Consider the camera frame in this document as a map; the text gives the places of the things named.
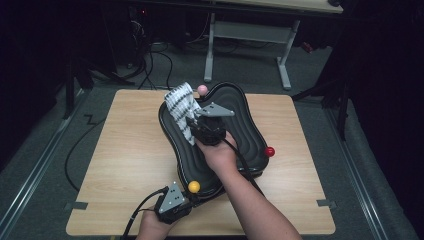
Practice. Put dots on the black computer tower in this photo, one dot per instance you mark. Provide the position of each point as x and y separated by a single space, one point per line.
138 26

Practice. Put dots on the small red object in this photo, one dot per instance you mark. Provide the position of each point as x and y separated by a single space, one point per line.
306 47

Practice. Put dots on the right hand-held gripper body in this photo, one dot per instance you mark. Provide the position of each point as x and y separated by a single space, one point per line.
210 130

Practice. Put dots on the person's left hand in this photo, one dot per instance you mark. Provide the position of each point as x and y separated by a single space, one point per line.
153 226

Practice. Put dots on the metal floor rail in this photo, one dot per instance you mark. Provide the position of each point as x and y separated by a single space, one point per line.
361 190
43 156

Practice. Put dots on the person's right hand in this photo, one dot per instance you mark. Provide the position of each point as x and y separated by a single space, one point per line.
220 156

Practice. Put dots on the white striped cloth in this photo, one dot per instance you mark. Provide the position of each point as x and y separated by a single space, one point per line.
180 103

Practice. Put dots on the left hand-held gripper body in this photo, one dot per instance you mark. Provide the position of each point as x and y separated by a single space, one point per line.
171 200

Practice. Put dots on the desk with white metal frame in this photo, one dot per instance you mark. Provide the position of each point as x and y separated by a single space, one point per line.
248 31

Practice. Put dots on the black metal stand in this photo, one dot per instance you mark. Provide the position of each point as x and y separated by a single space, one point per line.
341 113
70 90

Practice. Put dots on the black wavy tray with stand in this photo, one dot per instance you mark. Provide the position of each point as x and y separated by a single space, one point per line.
246 123

